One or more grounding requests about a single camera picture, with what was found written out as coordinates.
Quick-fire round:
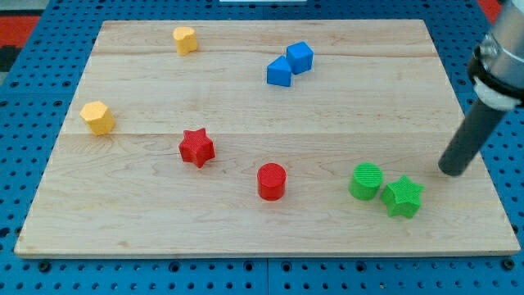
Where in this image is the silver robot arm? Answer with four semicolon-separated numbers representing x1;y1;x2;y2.
468;0;523;111

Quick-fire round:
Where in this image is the red star block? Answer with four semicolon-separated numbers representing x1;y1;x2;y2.
178;128;215;168

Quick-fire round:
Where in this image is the green star block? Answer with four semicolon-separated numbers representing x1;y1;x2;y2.
380;175;424;219

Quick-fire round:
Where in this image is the red cylinder block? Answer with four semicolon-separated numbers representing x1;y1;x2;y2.
257;162;287;201

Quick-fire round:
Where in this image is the light wooden board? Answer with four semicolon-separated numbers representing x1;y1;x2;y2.
15;20;521;259

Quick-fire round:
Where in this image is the blue triangle block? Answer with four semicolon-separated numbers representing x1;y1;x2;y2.
266;56;291;87

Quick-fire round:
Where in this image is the blue cube block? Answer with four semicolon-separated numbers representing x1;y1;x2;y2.
286;41;314;75

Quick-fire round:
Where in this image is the green cylinder block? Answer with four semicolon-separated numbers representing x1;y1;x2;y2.
348;162;383;201

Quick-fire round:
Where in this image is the yellow heart block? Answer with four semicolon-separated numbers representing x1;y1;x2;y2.
173;26;198;56

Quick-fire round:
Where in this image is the yellow hexagon block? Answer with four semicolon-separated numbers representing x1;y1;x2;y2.
79;101;115;136

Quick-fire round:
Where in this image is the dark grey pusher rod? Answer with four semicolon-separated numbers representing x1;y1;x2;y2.
438;98;506;176

